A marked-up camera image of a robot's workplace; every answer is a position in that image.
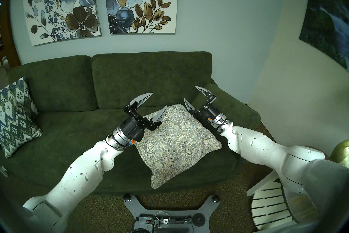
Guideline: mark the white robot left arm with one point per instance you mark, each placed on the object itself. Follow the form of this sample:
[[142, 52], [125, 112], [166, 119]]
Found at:
[[81, 172]]

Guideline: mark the wide green sofa back cushion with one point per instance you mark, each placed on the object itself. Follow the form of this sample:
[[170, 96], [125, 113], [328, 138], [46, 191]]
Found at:
[[147, 71]]

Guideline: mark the dark blue flower canvas painting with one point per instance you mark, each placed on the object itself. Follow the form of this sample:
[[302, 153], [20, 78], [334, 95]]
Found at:
[[65, 3]]

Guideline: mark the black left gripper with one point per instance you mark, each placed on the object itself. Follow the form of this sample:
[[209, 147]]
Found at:
[[133, 128]]

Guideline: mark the small white object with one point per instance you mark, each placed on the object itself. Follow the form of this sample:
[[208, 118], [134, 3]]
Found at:
[[2, 172]]

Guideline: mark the black round base disc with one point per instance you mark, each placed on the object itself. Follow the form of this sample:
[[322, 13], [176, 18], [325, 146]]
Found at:
[[198, 219]]

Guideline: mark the green fabric sofa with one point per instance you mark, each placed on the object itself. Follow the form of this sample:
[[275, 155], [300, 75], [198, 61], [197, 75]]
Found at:
[[68, 139]]

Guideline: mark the black power strip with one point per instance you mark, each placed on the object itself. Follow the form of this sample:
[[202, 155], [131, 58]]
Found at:
[[180, 220]]

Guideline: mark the grey pebble print cushion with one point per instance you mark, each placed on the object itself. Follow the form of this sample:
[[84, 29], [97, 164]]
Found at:
[[177, 147]]

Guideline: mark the gold vase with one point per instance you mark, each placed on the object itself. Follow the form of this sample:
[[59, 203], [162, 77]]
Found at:
[[342, 150]]

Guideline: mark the forest waterfall poster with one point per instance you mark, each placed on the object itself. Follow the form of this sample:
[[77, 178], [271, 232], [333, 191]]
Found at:
[[327, 16]]

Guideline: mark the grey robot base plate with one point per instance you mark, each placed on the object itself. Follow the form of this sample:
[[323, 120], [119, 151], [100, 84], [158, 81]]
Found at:
[[177, 212]]

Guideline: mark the narrow green sofa back cushion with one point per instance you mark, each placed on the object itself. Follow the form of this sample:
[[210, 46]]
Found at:
[[57, 85]]

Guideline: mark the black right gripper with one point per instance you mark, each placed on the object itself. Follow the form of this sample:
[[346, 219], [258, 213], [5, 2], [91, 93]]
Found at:
[[208, 112]]

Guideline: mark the green sofa armrest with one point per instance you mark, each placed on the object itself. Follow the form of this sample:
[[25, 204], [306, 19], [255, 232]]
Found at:
[[240, 109]]

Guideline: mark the blue green zigzag cushion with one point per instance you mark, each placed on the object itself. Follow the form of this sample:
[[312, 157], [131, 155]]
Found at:
[[16, 123]]

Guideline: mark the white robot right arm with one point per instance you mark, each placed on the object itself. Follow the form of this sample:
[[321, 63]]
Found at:
[[259, 145]]

